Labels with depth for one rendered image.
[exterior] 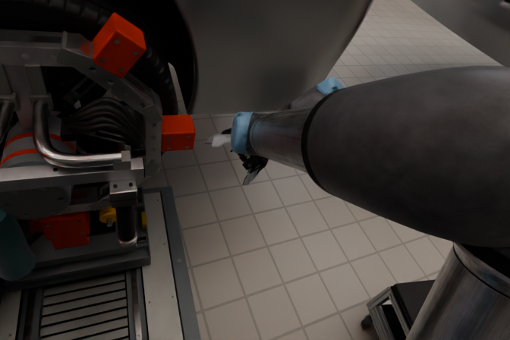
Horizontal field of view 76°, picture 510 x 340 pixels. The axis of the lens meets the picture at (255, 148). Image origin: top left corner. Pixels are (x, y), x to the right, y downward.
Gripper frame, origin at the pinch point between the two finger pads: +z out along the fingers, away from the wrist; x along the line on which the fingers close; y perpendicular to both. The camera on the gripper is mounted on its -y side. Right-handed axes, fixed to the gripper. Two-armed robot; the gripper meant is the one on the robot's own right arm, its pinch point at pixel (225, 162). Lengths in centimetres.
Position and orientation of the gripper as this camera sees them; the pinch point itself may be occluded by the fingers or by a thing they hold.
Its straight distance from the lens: 85.2
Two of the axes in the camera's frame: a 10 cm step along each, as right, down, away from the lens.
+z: -7.3, 4.6, 5.1
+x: 6.3, 7.4, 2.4
